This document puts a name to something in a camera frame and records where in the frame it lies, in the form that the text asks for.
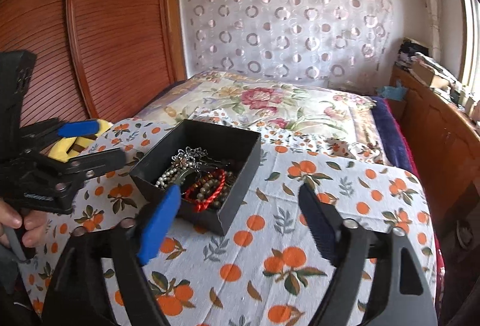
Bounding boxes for white pearl bracelet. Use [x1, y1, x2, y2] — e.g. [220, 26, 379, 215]
[154, 161, 189, 189]

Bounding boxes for pearl necklace strand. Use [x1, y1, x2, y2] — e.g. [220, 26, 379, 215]
[193, 171, 238, 208]

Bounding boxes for black jewelry box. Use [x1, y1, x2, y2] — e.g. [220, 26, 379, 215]
[129, 120, 261, 236]

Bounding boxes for person's left hand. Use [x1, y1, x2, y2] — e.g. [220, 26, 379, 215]
[0, 199, 47, 248]

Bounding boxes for yellow plush toy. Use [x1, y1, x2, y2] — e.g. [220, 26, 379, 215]
[48, 119, 112, 163]

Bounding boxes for orange print white blanket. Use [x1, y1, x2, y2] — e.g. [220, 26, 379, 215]
[20, 118, 438, 325]

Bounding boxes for dark blue blanket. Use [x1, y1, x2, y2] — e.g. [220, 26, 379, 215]
[371, 96, 418, 175]

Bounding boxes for wooden sideboard cabinet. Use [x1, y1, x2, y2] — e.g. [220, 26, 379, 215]
[391, 66, 479, 237]

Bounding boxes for teal cloth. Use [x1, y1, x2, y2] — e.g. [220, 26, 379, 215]
[377, 79, 408, 101]

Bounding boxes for stack of books and papers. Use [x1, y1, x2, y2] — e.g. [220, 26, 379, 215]
[395, 37, 459, 92]

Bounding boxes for circle pattern sheer curtain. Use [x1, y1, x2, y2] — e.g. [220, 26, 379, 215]
[181, 0, 393, 91]

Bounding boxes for silver bead necklace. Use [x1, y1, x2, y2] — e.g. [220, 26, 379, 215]
[170, 145, 211, 173]

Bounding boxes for window frame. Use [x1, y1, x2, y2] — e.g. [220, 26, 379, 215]
[459, 0, 479, 96]

